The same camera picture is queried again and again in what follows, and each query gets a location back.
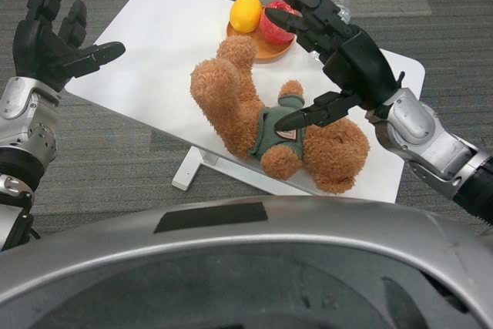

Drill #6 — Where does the white table base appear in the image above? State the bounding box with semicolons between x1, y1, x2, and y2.
171;146;320;197

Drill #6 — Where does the round wooden plate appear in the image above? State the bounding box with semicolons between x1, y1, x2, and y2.
226;20;298;65

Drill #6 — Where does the brown teddy bear green sweater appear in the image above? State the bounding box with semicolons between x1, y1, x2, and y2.
190;35;371;195

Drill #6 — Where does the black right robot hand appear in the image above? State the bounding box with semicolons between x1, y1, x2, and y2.
265;0;405;132

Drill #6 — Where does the red apple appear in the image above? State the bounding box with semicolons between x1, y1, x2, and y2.
258;0;298;45

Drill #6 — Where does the yellow orange fruit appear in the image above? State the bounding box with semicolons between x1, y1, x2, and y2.
229;0;263;33

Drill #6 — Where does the silver robot chest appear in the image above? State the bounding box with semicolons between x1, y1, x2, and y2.
0;194;493;329

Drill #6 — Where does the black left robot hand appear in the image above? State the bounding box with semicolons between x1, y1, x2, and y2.
11;0;126;93

